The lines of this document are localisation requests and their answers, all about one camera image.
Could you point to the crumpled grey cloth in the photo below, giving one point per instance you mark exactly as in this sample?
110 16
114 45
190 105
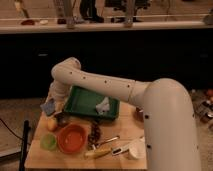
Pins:
103 107

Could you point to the purple grapes toy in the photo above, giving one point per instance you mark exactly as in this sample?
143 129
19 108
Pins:
95 133

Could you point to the black pole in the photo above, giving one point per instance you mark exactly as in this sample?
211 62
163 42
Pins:
24 145

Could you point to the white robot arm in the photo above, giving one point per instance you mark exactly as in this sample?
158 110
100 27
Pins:
169 121

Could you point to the blue sponge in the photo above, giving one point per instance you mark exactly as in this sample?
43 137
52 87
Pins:
48 107

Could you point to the orange plastic bowl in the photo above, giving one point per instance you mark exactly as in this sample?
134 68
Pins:
71 139

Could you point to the dark red bowl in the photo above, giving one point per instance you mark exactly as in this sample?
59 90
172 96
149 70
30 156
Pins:
139 114

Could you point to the white plastic cup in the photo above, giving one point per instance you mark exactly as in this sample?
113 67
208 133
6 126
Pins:
137 149

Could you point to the green plastic tray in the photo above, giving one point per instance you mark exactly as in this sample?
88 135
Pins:
82 103

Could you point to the dark metal cup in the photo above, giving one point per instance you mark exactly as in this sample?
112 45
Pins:
62 118

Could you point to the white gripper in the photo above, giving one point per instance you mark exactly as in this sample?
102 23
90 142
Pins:
59 92

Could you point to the metal spoon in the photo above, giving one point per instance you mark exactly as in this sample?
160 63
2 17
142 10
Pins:
97 145

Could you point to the small green plastic cup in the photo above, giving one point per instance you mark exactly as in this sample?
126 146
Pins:
48 142

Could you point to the yellow round fruit toy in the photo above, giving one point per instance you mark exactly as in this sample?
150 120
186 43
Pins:
52 124

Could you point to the yellow banana toy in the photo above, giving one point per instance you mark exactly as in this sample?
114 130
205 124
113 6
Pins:
97 152

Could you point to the white handled utensil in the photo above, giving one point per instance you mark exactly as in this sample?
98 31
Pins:
121 149

